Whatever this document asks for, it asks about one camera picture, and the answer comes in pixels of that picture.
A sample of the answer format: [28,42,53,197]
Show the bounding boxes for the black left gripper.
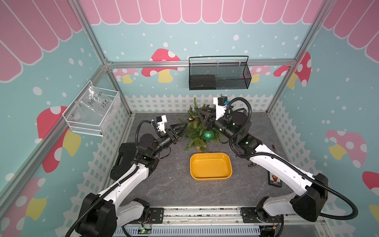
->
[151,123,188,156]

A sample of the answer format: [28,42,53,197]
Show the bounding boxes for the small green christmas tree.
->
[184,97,219,153]

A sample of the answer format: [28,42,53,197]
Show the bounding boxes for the green glitter ball ornament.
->
[202,130,215,141]

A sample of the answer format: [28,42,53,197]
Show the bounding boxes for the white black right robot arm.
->
[196,107,328,222]

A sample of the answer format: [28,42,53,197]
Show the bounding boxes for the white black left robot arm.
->
[66,122,188,237]

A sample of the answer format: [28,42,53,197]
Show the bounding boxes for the black box in basket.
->
[189,74,216,90]

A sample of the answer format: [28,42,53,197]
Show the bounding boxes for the yellow plastic tray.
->
[190,153,233,181]

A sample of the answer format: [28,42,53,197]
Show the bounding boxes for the clear plastic bag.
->
[71,86,120,126]

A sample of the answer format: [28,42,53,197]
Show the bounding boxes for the black card with picture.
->
[267,171,282,188]

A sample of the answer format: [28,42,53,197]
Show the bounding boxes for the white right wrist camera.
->
[213,96,229,120]

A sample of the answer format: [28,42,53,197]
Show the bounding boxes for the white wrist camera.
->
[152,115,167,136]
[213,96,229,120]

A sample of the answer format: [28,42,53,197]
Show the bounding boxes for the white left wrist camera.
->
[152,115,167,136]

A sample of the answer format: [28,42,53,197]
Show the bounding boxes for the black corrugated right cable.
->
[226,97,359,220]

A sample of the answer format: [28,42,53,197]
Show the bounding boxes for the black corrugated cable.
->
[64,119,162,237]
[226,97,359,220]

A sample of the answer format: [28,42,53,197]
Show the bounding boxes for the black wire mesh basket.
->
[188,55,252,90]

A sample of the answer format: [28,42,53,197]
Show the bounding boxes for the white wire basket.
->
[62,81,121,137]

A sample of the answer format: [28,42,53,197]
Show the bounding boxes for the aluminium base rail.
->
[114,206,332,237]

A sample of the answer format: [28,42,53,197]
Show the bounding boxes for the black corrugated left cable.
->
[64,119,162,237]

